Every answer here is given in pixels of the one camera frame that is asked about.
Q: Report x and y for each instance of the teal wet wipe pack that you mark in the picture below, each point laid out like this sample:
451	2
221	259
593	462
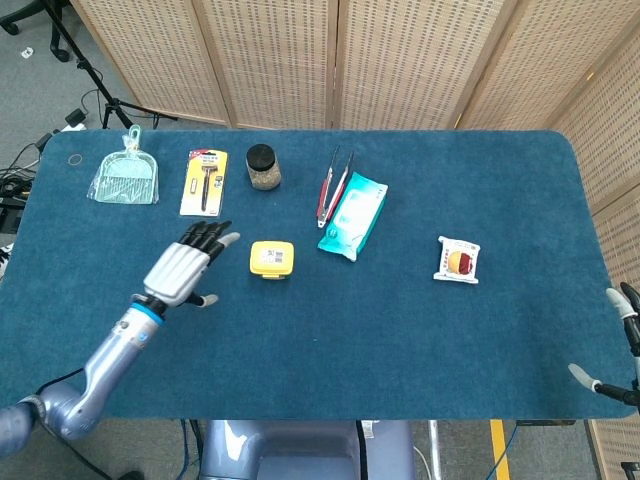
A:
352	215

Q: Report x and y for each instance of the thin rubber band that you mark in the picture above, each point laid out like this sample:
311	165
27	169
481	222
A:
68	160

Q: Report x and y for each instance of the black office chair base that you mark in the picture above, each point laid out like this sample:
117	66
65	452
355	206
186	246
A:
57	47

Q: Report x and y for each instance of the blue felt table mat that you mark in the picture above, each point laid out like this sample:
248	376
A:
375	340

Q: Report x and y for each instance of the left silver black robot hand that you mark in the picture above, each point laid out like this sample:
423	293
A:
172	270

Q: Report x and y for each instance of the black power adapter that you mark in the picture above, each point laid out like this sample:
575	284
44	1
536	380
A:
76	117

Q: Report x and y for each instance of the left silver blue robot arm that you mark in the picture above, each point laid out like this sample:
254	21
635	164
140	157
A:
105	360

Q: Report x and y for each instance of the white snack packet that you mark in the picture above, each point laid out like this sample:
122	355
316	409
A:
457	260

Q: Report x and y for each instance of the green box with yellow lid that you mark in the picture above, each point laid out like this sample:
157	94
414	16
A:
272	257

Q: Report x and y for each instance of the mint green dustpan in bag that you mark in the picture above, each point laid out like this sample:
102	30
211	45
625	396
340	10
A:
125	175

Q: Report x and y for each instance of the right black grey robot hand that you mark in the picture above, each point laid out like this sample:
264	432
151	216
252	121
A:
631	325

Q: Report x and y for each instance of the glass jar with black lid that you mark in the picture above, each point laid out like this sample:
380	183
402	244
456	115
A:
263	172

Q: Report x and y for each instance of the black tripod stand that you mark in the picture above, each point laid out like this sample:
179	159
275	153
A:
95	80

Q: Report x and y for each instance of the tool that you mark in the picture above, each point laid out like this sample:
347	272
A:
205	182

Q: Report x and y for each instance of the silver blue robot torso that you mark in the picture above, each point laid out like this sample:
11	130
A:
300	450

